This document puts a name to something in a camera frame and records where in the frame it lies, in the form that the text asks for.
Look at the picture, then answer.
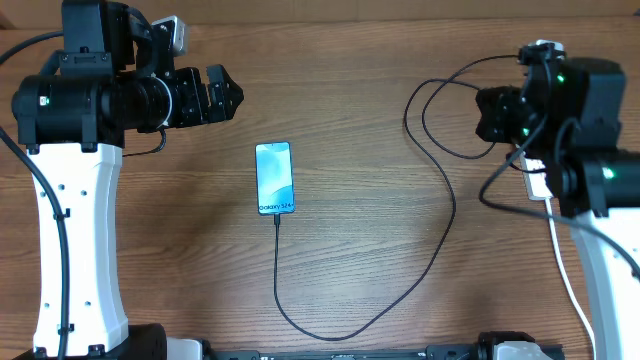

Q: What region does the black charging cable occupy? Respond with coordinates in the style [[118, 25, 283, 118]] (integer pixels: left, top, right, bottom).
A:
[[272, 54, 524, 343]]

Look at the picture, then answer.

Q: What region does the Samsung Galaxy smartphone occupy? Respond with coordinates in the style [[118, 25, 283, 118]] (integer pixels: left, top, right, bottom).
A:
[[255, 142, 296, 216]]

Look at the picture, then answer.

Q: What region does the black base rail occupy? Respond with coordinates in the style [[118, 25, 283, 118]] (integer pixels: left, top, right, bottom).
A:
[[203, 343, 565, 360]]

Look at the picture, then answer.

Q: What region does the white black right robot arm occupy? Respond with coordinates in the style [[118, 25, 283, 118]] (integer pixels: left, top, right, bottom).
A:
[[476, 58, 639, 359]]

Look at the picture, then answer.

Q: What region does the white power strip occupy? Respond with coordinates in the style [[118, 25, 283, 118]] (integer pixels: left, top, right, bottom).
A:
[[520, 155, 553, 201]]

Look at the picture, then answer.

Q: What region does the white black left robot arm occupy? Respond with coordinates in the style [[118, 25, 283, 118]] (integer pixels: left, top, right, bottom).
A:
[[6, 1, 243, 360]]

